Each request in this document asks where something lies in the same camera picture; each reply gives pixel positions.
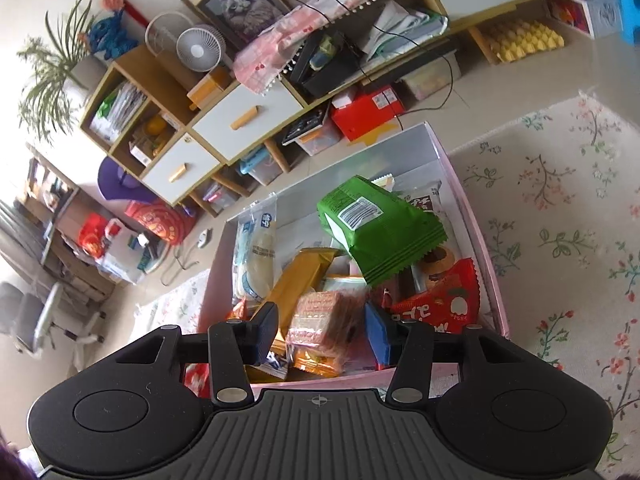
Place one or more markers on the white desk fan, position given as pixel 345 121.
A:
pixel 199 51

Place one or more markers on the small orange snack packet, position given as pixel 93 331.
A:
pixel 236 310

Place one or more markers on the wooden cabinet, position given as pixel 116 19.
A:
pixel 175 90

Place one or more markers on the pink wafer packet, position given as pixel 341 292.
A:
pixel 322 325

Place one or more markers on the white plastic bag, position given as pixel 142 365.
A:
pixel 125 255

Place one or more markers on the blue lid storage bin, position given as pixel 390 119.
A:
pixel 260 167

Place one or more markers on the white yellow snack packet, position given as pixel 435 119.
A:
pixel 384 182

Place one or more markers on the gold bar packet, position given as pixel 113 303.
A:
pixel 300 280

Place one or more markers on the clear plastic storage bin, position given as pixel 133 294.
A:
pixel 350 160

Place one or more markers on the white red carton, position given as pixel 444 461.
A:
pixel 587 10

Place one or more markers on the potted green plant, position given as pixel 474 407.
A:
pixel 55 70

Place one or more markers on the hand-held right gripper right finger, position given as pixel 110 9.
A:
pixel 377 336

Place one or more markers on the yellow egg tray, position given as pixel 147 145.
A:
pixel 520 40

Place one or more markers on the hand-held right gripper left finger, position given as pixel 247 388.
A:
pixel 265 331

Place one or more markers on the pink patterned cloth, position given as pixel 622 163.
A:
pixel 270 55

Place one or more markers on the clear bin dark lid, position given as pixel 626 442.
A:
pixel 315 137

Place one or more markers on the small wooden box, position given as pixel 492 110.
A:
pixel 207 87

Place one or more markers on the blue plush toy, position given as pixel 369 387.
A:
pixel 110 35

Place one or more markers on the red snack packet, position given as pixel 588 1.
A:
pixel 196 380
pixel 445 305

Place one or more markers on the small blue silver packet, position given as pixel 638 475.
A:
pixel 277 365

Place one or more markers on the red gift bag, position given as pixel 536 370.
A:
pixel 92 237

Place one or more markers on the green snack packet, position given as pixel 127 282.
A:
pixel 380 230

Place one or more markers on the white bread packet blue print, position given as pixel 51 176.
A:
pixel 255 255

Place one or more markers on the blue plastic stool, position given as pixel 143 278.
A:
pixel 629 5

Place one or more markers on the wooden desk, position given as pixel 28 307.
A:
pixel 55 210

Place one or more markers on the framed cat picture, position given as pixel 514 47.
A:
pixel 240 2

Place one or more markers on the white chocolate roll packet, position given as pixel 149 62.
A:
pixel 435 240

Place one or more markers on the white fan guard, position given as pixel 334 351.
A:
pixel 160 30

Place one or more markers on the black open box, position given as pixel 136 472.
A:
pixel 325 72

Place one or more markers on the folded white green cloth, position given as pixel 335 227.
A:
pixel 400 27

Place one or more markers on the floral cloth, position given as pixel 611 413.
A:
pixel 550 260

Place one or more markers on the red cardboard box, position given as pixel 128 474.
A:
pixel 365 115

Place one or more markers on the grey office chair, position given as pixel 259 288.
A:
pixel 40 320

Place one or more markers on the red round bag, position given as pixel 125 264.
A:
pixel 160 222

